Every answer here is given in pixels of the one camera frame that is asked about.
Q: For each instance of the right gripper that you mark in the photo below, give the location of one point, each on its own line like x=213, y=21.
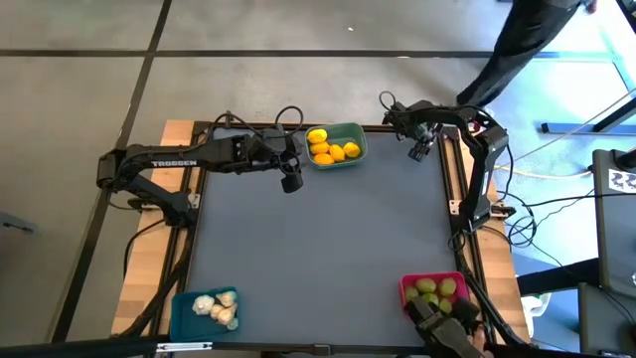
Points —
x=417, y=124

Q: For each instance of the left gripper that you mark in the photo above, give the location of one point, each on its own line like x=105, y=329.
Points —
x=270, y=146

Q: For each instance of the yellow lemon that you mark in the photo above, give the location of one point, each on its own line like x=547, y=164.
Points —
x=337, y=152
x=324, y=159
x=317, y=135
x=319, y=147
x=352, y=149

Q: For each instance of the white garlic bulb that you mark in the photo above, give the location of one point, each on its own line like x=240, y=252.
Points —
x=203, y=304
x=228, y=316
x=216, y=311
x=227, y=298
x=233, y=324

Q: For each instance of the green lime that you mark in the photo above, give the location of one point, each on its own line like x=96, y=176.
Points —
x=430, y=298
x=445, y=305
x=411, y=293
x=447, y=287
x=426, y=285

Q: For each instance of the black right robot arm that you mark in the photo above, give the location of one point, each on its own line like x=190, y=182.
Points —
x=479, y=169

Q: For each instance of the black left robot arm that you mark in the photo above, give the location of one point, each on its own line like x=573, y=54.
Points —
x=174, y=163

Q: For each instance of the teal green plastic basket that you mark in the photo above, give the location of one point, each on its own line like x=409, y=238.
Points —
x=348, y=131

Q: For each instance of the pink plastic basket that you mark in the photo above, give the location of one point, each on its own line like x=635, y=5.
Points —
x=432, y=275

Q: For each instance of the dark floor stand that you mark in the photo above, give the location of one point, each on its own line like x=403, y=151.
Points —
x=571, y=128

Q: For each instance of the person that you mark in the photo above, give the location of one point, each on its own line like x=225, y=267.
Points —
x=522, y=35

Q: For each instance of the wooden table board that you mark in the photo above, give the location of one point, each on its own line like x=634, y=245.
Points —
x=149, y=278

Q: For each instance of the blue plastic basket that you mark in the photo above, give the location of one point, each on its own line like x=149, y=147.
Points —
x=181, y=328

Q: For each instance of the black floor bar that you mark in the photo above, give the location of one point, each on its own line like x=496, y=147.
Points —
x=556, y=278

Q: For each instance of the white floor object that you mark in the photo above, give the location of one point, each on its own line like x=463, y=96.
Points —
x=534, y=303

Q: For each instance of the person's hand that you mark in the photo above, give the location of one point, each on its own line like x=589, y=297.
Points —
x=481, y=343

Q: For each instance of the black cabinet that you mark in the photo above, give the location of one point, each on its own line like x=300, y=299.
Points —
x=616, y=238

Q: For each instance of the dark grey box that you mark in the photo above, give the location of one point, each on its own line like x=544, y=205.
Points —
x=606, y=323

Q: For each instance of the grey floor object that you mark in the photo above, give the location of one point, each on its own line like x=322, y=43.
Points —
x=15, y=221

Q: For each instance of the black diagonal frame brace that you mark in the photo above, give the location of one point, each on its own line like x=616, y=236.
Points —
x=166, y=288
x=489, y=308

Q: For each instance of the silver metal bracket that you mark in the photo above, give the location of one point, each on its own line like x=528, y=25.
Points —
x=184, y=346

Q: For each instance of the black frame crossbeam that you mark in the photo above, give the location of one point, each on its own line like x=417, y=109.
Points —
x=74, y=348

